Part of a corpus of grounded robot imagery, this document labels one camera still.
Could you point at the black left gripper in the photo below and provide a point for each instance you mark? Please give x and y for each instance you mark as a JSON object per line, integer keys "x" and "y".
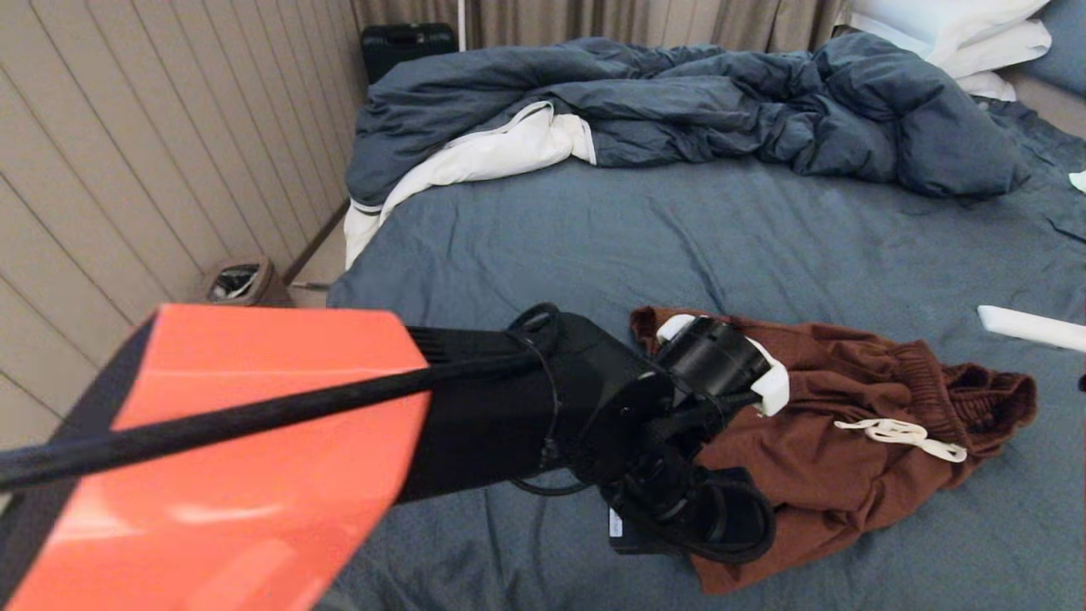
{"x": 687, "y": 509}

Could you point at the brown elastic-waist shorts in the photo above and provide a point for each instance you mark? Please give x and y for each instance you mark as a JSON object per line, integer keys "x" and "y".
{"x": 848, "y": 450}

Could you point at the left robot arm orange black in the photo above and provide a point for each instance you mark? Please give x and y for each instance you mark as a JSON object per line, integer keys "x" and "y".
{"x": 254, "y": 458}

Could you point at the blue bed sheet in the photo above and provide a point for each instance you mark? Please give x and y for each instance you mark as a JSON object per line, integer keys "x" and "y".
{"x": 679, "y": 246}

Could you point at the white flat box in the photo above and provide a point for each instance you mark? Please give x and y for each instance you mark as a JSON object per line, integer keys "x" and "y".
{"x": 1031, "y": 327}

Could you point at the white duvet lining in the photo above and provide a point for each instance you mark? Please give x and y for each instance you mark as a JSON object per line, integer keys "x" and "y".
{"x": 492, "y": 153}

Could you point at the crumpled blue duvet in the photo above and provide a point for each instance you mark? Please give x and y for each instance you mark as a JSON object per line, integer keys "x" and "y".
{"x": 679, "y": 95}

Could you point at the brown square trash bin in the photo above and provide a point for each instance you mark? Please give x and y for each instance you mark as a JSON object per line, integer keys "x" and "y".
{"x": 263, "y": 288}

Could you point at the beige curtain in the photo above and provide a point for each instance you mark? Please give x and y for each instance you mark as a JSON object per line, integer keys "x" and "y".
{"x": 594, "y": 19}

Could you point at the bin liner bag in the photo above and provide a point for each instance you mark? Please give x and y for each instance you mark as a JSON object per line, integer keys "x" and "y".
{"x": 233, "y": 280}

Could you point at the white paper scrap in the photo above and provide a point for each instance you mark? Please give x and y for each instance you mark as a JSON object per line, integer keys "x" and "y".
{"x": 1079, "y": 182}

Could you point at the white vertical pole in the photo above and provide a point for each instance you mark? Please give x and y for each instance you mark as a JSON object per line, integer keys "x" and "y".
{"x": 461, "y": 21}

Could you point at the black suitcase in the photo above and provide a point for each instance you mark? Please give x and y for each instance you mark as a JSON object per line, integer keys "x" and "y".
{"x": 407, "y": 47}

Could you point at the large white pillow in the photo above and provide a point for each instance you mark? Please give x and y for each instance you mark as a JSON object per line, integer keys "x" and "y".
{"x": 933, "y": 19}

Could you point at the blue pillow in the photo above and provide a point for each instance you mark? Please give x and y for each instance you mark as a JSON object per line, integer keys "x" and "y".
{"x": 1065, "y": 38}

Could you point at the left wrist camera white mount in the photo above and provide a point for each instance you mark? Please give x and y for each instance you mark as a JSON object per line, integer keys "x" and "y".
{"x": 721, "y": 361}

